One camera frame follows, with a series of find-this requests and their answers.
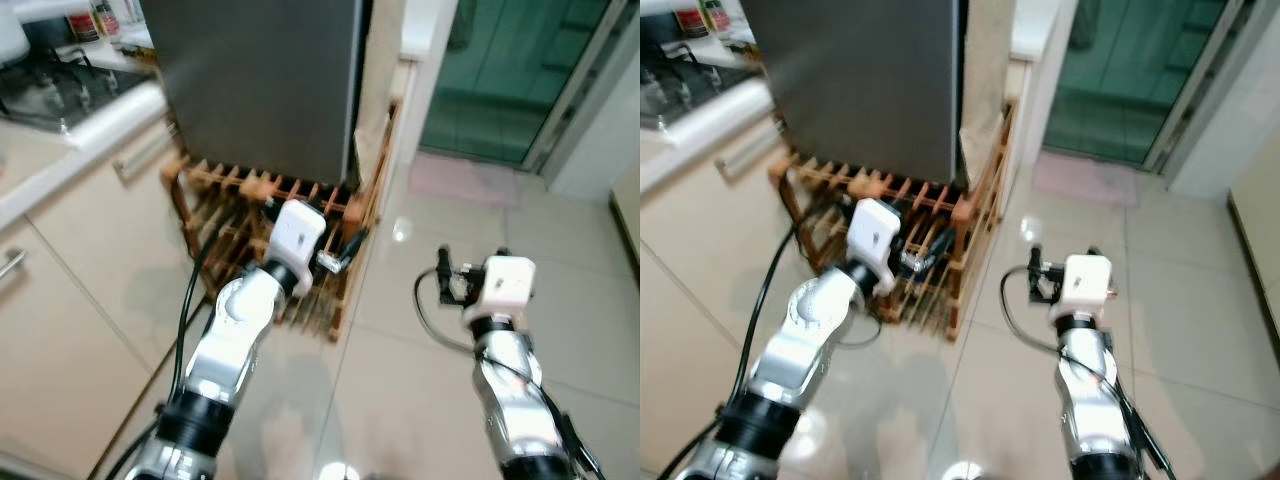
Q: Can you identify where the pink floor mat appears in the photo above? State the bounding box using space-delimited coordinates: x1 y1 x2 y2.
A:
1032 150 1141 206
405 152 521 206

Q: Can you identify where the green glass sliding door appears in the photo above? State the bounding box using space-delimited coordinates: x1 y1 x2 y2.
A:
420 0 616 166
1045 0 1236 166

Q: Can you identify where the dark sauce jar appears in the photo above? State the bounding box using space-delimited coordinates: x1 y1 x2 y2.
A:
675 0 709 39
65 3 101 43

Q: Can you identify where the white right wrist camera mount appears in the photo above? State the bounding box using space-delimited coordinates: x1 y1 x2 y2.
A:
463 256 536 326
1050 254 1114 323

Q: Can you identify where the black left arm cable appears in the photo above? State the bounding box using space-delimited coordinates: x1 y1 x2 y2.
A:
105 215 241 480
655 215 886 480

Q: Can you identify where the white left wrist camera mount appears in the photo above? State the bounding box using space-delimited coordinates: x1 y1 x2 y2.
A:
848 198 901 296
268 200 328 281

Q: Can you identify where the dark grey mini fridge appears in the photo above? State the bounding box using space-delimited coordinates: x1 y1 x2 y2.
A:
140 0 376 191
740 0 971 186

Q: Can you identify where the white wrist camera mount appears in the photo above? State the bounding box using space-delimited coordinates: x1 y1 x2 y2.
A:
463 256 536 326
268 200 328 281
848 198 901 296
1050 254 1114 323

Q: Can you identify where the wooden slatted rack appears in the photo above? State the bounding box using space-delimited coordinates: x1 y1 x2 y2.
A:
160 100 401 343
768 100 1016 341

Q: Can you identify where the cream kitchen cabinet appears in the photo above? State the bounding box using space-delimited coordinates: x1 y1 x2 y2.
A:
640 80 801 480
0 80 201 480

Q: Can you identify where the steel gas stove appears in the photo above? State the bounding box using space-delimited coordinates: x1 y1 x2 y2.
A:
0 45 151 136
640 40 761 131

